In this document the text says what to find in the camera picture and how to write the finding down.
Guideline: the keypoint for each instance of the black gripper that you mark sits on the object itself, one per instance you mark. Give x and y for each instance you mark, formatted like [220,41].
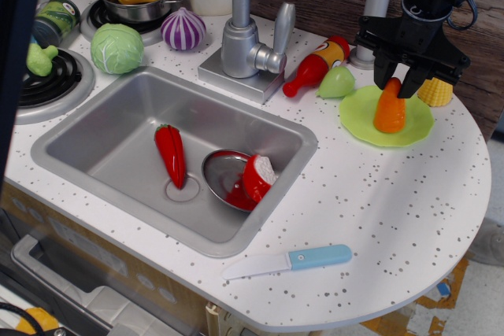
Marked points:
[414,39]

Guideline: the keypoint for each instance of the orange toy carrot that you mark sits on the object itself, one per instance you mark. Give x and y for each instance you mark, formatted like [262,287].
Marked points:
[390,114]

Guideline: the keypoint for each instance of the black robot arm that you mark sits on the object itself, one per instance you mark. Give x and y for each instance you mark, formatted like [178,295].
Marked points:
[436,7]

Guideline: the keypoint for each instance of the light green plate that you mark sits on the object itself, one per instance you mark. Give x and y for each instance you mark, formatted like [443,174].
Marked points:
[357,111]

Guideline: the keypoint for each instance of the yellow toy corn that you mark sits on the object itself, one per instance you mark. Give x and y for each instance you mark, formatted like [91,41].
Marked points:
[435,92]

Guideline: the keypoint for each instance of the light green toy pear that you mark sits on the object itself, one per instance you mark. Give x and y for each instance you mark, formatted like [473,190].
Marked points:
[337,83]

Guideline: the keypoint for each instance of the red ketchup toy bottle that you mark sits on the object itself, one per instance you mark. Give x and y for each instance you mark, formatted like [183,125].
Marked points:
[313,68]

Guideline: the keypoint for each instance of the silver toy faucet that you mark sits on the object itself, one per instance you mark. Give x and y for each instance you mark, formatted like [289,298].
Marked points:
[245,66]

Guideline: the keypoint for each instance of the small metal bowl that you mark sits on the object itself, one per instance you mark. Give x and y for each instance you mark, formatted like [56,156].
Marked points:
[223,171]

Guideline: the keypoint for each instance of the silver sink basin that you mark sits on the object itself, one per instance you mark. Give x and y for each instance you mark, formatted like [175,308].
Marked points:
[140,145]

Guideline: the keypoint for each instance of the purple striped toy onion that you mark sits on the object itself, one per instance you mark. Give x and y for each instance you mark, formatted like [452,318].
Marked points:
[183,30]

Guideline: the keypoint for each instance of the red toy chili pepper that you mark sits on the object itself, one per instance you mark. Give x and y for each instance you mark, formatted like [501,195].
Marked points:
[170,146]

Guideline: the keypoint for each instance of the green toy cabbage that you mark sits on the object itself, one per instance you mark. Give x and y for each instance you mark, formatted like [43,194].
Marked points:
[117,49]

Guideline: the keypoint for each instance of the small metal pot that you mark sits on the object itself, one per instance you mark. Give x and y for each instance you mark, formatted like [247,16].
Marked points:
[144,12]

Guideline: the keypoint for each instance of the middle stove burner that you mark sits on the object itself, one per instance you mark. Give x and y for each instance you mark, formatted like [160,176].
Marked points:
[97,15]

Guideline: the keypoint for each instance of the front left stove burner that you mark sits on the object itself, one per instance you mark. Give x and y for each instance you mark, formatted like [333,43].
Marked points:
[70,82]

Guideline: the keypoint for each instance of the green labelled toy can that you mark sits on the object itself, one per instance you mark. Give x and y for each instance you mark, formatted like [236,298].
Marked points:
[54,21]

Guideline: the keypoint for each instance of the green toy broccoli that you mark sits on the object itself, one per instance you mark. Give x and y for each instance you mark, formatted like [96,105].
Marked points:
[39,60]

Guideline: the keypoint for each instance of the blue handled toy knife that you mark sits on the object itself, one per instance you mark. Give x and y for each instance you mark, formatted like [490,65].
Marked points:
[290,261]

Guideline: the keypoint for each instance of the grey oven door handle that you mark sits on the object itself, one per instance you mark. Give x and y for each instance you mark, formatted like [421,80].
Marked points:
[63,283]

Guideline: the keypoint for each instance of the yellow object with black cable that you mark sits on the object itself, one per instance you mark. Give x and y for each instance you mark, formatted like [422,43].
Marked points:
[33,321]

